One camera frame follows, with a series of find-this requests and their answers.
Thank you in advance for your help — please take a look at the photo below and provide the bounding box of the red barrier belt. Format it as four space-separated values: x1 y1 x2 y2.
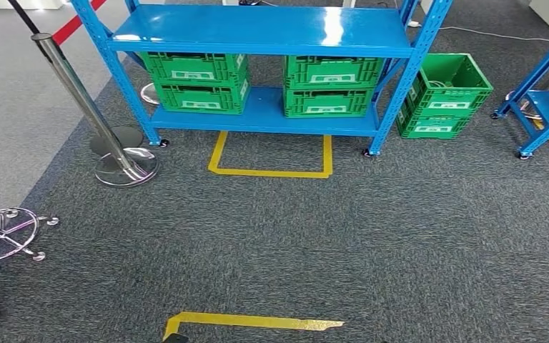
51 0 108 46

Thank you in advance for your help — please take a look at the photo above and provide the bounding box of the chrome stanchion post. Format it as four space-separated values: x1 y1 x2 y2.
30 32 161 189

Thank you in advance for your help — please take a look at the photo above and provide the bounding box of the blue metal shelf rack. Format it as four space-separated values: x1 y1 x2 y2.
490 21 549 161
69 0 455 157

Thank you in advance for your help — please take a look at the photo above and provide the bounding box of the white power cable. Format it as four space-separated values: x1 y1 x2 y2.
437 25 549 44

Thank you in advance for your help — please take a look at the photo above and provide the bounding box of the black barrier belt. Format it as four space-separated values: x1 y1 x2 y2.
6 0 41 37

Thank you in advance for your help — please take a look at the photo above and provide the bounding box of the white lit plinth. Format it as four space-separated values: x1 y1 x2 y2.
0 0 65 11

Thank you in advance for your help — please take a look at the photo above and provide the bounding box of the yellow floor tape strip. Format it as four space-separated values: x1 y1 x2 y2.
162 311 346 342

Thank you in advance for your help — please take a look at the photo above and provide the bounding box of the chrome stanchion base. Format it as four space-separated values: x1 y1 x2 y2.
505 89 543 121

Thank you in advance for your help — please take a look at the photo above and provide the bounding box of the chrome metal stand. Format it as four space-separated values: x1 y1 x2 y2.
0 207 61 279

